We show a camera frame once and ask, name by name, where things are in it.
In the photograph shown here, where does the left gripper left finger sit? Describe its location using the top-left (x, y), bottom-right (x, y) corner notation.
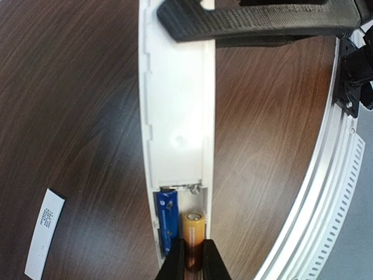
top-left (156, 239), bottom-right (185, 280)

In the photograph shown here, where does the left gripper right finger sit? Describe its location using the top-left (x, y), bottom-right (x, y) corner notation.
top-left (202, 239), bottom-right (232, 280)

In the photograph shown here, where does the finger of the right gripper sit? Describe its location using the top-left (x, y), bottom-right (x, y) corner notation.
top-left (157, 1), bottom-right (360, 42)

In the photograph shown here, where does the orange battery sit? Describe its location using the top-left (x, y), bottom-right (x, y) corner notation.
top-left (182, 212), bottom-right (205, 272)

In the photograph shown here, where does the white remote control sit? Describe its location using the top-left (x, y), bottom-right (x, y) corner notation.
top-left (138, 1), bottom-right (216, 264)

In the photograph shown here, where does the blue battery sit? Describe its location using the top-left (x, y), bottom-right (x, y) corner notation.
top-left (156, 190), bottom-right (179, 256)

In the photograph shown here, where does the front aluminium rail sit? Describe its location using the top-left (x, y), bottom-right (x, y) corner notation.
top-left (253, 37), bottom-right (367, 280)

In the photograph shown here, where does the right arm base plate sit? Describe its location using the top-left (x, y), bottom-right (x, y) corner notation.
top-left (333, 21), bottom-right (372, 118)

